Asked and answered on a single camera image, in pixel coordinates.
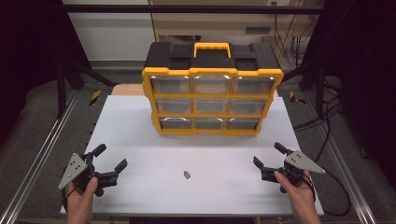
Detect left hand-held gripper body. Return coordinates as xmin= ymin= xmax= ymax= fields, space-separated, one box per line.
xmin=58 ymin=151 xmax=120 ymax=198

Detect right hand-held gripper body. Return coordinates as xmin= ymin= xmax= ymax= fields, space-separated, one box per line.
xmin=261 ymin=150 xmax=327 ymax=194

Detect clear plastic pulled drawer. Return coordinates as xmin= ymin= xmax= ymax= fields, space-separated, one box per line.
xmin=193 ymin=117 xmax=226 ymax=131

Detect yellow black organizer cabinet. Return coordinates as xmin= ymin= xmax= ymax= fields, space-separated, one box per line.
xmin=141 ymin=41 xmax=285 ymax=136

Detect person's left hand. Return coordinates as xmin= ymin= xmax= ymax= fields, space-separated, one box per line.
xmin=65 ymin=176 xmax=99 ymax=218

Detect person's right hand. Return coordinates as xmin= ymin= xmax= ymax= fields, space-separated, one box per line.
xmin=274 ymin=170 xmax=318 ymax=217

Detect yellow black tape marker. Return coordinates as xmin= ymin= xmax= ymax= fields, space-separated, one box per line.
xmin=89 ymin=90 xmax=103 ymax=106
xmin=289 ymin=91 xmax=307 ymax=105

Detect wooden board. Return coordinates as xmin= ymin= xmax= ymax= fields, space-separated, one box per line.
xmin=110 ymin=82 xmax=279 ymax=98

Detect set of clear cabinet drawers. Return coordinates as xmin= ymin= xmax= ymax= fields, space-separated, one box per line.
xmin=149 ymin=75 xmax=276 ymax=131

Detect black curtain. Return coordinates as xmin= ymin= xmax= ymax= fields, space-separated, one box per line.
xmin=0 ymin=0 xmax=92 ymax=146
xmin=306 ymin=0 xmax=396 ymax=189

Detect white panel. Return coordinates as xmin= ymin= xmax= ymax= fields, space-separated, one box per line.
xmin=62 ymin=0 xmax=157 ymax=62

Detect dark grey label plate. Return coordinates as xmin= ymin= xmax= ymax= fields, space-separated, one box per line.
xmin=245 ymin=26 xmax=272 ymax=35

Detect black horizontal bar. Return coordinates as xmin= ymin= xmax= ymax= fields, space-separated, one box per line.
xmin=62 ymin=4 xmax=325 ymax=15

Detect light wooden cabinet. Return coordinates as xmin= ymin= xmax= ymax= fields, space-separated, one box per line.
xmin=148 ymin=0 xmax=316 ymax=46

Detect left hand-held gripper cable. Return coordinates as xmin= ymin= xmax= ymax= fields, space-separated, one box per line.
xmin=61 ymin=186 xmax=78 ymax=214

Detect hand-held gripper cable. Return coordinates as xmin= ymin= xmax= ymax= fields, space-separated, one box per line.
xmin=61 ymin=186 xmax=78 ymax=214
xmin=303 ymin=174 xmax=318 ymax=203

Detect right hand-held gripper cable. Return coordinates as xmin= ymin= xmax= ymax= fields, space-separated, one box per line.
xmin=303 ymin=174 xmax=318 ymax=203

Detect aluminium rail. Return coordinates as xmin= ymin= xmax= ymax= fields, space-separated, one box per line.
xmin=303 ymin=92 xmax=378 ymax=224
xmin=0 ymin=90 xmax=79 ymax=224

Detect bundle of black cables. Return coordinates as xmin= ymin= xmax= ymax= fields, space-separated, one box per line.
xmin=292 ymin=78 xmax=344 ymax=132

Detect long black looped cable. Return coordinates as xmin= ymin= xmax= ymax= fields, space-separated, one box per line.
xmin=314 ymin=102 xmax=352 ymax=217

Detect black frame strut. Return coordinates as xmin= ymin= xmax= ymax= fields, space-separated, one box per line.
xmin=55 ymin=60 xmax=118 ymax=119
xmin=281 ymin=60 xmax=327 ymax=119

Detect hanging black cables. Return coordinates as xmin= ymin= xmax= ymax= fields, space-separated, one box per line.
xmin=273 ymin=12 xmax=316 ymax=68

